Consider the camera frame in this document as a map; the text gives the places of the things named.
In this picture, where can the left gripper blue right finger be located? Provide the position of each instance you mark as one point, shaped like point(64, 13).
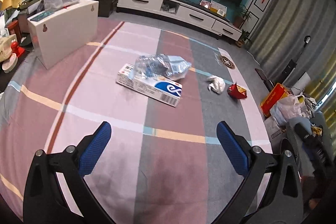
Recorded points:
point(236, 148)

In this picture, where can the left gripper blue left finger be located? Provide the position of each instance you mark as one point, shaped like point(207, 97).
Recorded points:
point(91, 147)

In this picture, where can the white plastic bag pile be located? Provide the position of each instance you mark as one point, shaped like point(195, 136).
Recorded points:
point(291, 107)

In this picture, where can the red snack wrapper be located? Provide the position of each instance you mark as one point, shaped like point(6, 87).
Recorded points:
point(237, 92)

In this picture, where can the orange red shopping bag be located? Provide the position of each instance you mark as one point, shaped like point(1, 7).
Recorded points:
point(278, 92)

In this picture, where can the white crumpled tissue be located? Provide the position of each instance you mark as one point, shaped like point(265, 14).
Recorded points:
point(216, 84)

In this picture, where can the white paper carton box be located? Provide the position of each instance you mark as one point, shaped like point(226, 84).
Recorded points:
point(158, 88)

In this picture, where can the clear crumpled plastic bag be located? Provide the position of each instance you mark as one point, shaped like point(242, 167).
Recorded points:
point(152, 66)

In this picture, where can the white low stool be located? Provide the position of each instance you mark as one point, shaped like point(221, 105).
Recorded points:
point(57, 35)

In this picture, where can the red stamp toy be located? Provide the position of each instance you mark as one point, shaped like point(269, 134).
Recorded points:
point(19, 51)

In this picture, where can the potted plant right of cabinet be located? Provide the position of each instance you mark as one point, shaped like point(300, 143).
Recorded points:
point(242, 15)

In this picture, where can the beige tissue box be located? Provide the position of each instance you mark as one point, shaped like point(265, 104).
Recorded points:
point(5, 47)

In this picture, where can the grey window curtain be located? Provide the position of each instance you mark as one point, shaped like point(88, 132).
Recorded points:
point(295, 27)

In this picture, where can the white tv cabinet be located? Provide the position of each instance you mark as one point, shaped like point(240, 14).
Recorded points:
point(183, 12)

